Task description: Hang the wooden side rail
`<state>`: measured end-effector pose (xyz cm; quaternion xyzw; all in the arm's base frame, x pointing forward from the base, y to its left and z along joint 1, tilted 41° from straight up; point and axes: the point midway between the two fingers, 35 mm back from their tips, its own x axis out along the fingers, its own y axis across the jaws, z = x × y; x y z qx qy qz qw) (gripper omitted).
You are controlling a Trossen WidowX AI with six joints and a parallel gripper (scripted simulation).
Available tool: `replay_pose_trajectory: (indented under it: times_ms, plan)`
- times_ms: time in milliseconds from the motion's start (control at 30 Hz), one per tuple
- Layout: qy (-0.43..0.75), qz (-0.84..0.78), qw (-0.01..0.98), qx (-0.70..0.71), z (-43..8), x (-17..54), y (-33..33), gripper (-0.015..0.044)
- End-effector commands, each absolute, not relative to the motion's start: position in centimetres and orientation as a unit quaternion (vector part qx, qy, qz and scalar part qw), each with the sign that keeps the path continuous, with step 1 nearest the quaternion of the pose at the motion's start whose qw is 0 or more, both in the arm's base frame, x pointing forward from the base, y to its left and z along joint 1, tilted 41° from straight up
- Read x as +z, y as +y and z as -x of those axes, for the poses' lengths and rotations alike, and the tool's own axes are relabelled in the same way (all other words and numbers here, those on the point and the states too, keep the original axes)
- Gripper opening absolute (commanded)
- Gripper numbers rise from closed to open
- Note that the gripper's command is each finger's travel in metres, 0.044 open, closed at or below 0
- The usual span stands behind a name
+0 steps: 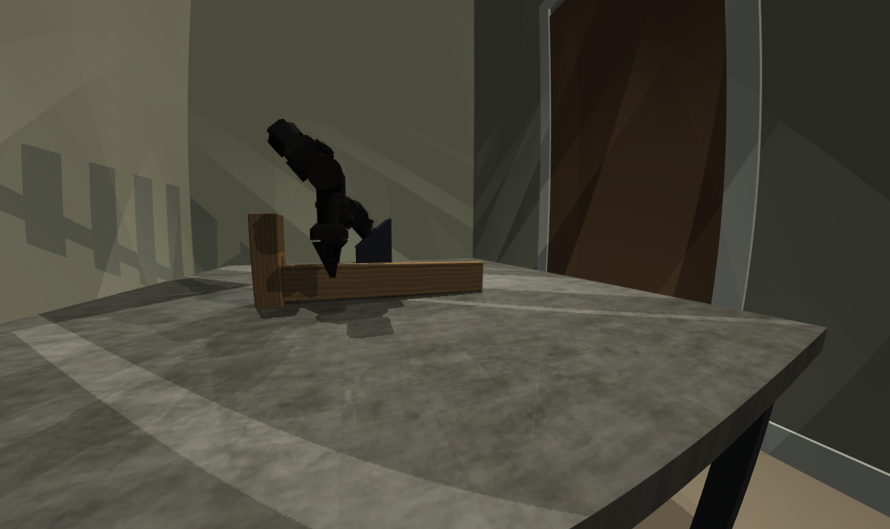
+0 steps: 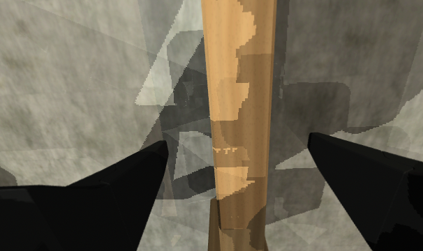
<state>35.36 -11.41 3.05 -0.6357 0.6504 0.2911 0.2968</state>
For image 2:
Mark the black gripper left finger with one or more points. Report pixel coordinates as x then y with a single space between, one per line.
106 211

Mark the brown wooden post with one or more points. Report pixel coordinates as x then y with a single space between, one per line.
214 238

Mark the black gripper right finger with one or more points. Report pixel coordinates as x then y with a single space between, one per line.
381 192

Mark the brown wooden board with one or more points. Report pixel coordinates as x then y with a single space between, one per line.
239 40

